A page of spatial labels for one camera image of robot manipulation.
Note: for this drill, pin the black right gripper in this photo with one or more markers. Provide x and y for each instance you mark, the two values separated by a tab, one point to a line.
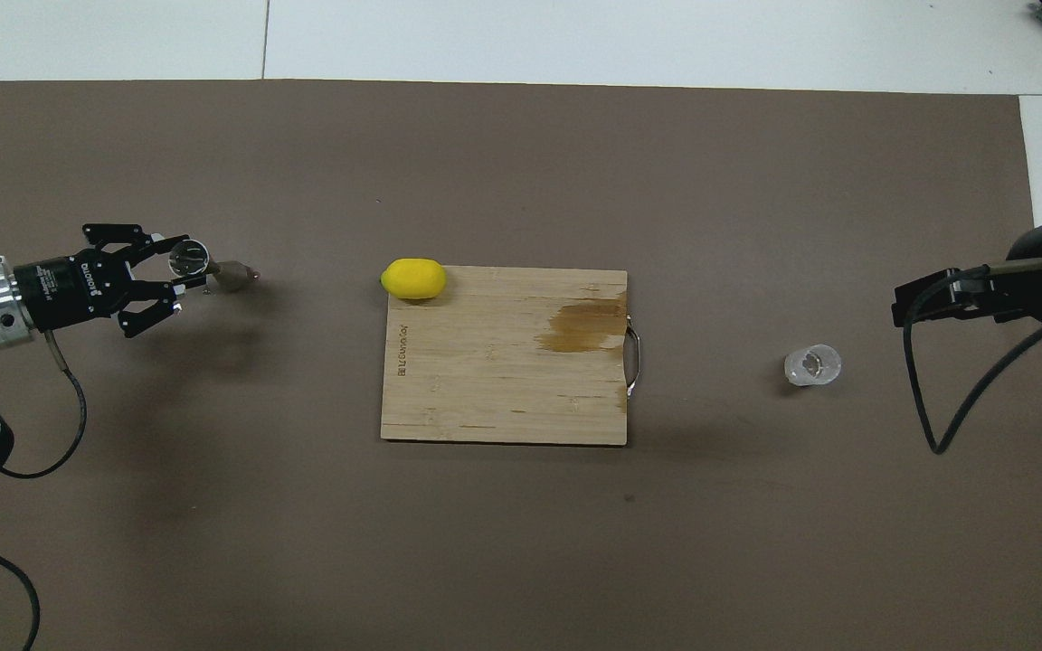
1037	269

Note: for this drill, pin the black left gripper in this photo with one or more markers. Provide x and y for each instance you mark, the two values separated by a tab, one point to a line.
69	289

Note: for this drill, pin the steel double jigger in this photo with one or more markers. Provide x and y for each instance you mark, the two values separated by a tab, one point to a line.
233	276

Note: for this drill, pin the clear plastic cup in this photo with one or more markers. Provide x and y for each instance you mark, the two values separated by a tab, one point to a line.
812	365

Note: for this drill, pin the yellow lemon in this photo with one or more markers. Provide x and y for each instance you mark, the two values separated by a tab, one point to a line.
412	278

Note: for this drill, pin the wooden cutting board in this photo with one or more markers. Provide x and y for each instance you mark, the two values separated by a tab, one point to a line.
485	380

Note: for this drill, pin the brown table mat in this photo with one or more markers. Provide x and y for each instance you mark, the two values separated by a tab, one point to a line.
485	163

